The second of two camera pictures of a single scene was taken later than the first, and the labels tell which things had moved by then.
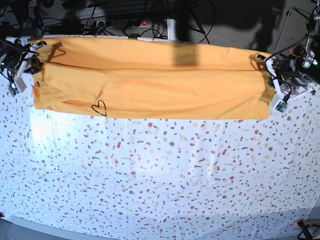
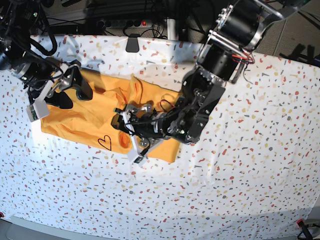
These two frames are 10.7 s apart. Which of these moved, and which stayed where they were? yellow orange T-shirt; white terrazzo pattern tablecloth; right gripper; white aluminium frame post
Moved: yellow orange T-shirt; right gripper
Stayed: white aluminium frame post; white terrazzo pattern tablecloth
